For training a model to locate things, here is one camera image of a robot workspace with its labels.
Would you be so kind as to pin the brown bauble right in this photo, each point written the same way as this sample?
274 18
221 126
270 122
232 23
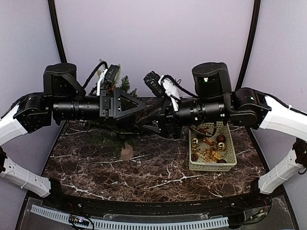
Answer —
221 138

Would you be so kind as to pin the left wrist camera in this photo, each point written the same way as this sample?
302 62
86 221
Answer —
107 79

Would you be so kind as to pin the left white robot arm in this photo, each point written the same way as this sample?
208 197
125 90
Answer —
64 98

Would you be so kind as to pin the brown bauble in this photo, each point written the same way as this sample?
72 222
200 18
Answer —
221 138
221 161

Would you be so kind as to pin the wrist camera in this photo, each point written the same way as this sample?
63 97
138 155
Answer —
107 79
162 86

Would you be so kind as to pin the round wooden tree base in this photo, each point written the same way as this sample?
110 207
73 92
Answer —
126 152

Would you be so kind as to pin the brown bauble front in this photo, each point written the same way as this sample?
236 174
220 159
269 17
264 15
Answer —
221 161

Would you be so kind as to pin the white cable duct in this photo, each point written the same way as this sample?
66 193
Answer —
125 222

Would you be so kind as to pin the gold bauble left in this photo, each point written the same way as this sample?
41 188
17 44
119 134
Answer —
194 142

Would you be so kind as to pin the gold bauble right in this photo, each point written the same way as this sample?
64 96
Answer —
221 146

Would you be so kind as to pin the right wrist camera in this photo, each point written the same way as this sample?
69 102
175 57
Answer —
162 86

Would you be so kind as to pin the pale green plastic basket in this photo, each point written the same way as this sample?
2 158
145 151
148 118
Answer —
211 130

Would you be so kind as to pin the gold bauble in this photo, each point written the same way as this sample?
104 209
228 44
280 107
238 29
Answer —
194 142
221 146

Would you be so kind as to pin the brown pine cone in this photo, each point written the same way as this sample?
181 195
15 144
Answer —
194 157

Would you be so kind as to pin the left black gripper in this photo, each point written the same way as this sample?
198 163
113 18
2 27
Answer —
110 108

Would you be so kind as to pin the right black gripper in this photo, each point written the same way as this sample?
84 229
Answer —
168 124

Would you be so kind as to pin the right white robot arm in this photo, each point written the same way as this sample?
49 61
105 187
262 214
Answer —
214 100

